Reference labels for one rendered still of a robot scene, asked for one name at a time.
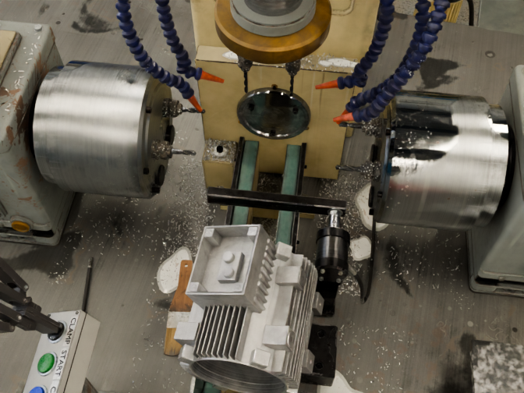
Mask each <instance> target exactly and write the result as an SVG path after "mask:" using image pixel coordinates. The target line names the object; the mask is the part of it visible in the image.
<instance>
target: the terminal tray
mask: <svg viewBox="0 0 524 393"><path fill-rule="evenodd" d="M252 228H254V229H255V231H254V232H253V233H250V229H252ZM208 230H211V231H212V233H211V234H210V235H208V234H207V231H208ZM274 251H275V244H274V243H273V242H272V240H271V239H270V236H269V235H268V234H267V232H266V231H265V230H264V228H263V227H262V225H261V224H259V225H219V226H205V227H204V232H203V235H202V238H201V240H200V245H199V249H198V251H197V254H196V259H195V262H194V265H193V269H192V272H191V275H190V278H189V283H188V285H187V289H186V295H187V296H188V297H190V298H191V300H192V301H194V302H195V304H197V305H198V306H199V307H200V308H202V309H203V310H204V307H205V306H207V307H209V306H212V307H213V306H214V305H215V306H218V305H220V306H222V307H223V305H226V306H227V307H228V305H230V306H232V307H233V308H234V306H237V307H238V308H240V306H242V307H243V308H244V309H245V310H246V307H247V306H248V307H249V308H250V309H251V310H252V311H253V312H255V313H262V311H265V310H266V308H265V306H264V303H267V300H266V299H265V296H268V295H269V293H268V291H267V289H269V288H270V287H271V286H270V285H269V284H268V282H269V281H272V278H271V276H270V274H273V273H274V272H273V271H272V269H271V268H272V267H275V264H274V262H273V260H277V258H276V257H275V256H274ZM193 284H195V285H196V288H195V289H191V286H192V285H193ZM237 285H241V288H240V289H236V288H235V287H236V286H237Z"/></svg>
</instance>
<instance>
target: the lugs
mask: <svg viewBox="0 0 524 393"><path fill-rule="evenodd" d="M291 254H292V246H290V245H287V244H285V243H282V242H278V243H277V244H276V245H275V251H274V256H275V257H276V258H277V259H279V260H282V261H284V262H286V261H287V260H289V259H290V258H291ZM193 348H194V347H193V346H191V345H187V344H185V345H184V346H183V347H182V348H181V349H180V352H179V357H178V361H180V362H183V363H187V364H191V363H192V361H193V358H194V355H193V354H192V353H193ZM270 358H271V353H270V352H267V351H264V350H262V349H258V348H255V349H254V350H253V351H251V354H250V361H249V365H250V366H255V367H257V368H260V369H262V370H263V369H265V368H267V367H268V366H269V362H270ZM212 387H213V388H217V389H219V390H222V391H227V390H228V389H226V388H222V387H219V386H217V385H214V384H213V385H212ZM284 393H298V389H288V390H287V391H286V392H284Z"/></svg>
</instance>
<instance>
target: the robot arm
mask: <svg viewBox="0 0 524 393"><path fill-rule="evenodd" d="M0 281H1V282H0V299H1V300H3V301H4V302H6V303H8V304H10V305H12V306H14V307H13V308H12V309H11V308H9V307H7V306H6V305H4V304H2V303H0V320H2V321H3V322H2V321H0V333H8V332H14V331H15V328H16V327H15V326H17V327H18V328H21V329H23V330H24V331H35V330H36V331H39V332H40V333H42V334H52V333H58V328H59V325H60V323H59V322H57V321H55V320H53V319H51V318H50V317H48V316H46V315H44V314H43V313H41V307H40V306H38V305H37V304H36V303H33V302H32V298H31V296H27V291H28V289H29V285H28V284H27V283H26V282H25V281H24V280H23V279H22V278H21V277H20V276H19V275H18V274H17V273H16V272H15V271H14V270H13V269H12V268H11V267H10V266H9V265H8V264H7V263H6V262H5V261H4V260H3V259H2V258H1V257H0Z"/></svg>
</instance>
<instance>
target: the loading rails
mask: <svg viewBox="0 0 524 393"><path fill-rule="evenodd" d="M300 152H301V156H300ZM305 159H306V143H302V148H301V146H300V145H291V144H287V149H286V155H285V168H284V175H283V181H282V188H281V194H289V195H297V196H301V195H302V190H303V175H304V168H306V167H307V165H305ZM234 162H235V168H234V172H233V177H232V185H231V189H243V190H251V191H257V183H258V179H259V173H260V163H259V141H251V140H246V141H245V137H243V136H241V137H240V138H239V145H238V150H237V155H236V158H235V160H234ZM299 162H300V163H299ZM220 209H222V210H227V213H226V217H225V225H251V224H252V220H253V217H259V218H273V219H278V224H277V231H276V238H275V245H276V244H277V243H278V242H282V243H285V244H287V245H290V246H292V253H294V254H296V244H299V240H297V235H298V228H299V218H311V219H314V217H315V214H307V213H300V212H292V211H277V210H270V209H262V208H254V207H240V206H232V205H224V204H220ZM212 385H213V384H211V383H209V382H207V381H201V380H200V379H197V378H196V377H193V378H192V382H191V387H190V391H189V393H239V392H237V391H232V390H229V389H228V390H227V391H222V390H219V389H217V388H213V387H212Z"/></svg>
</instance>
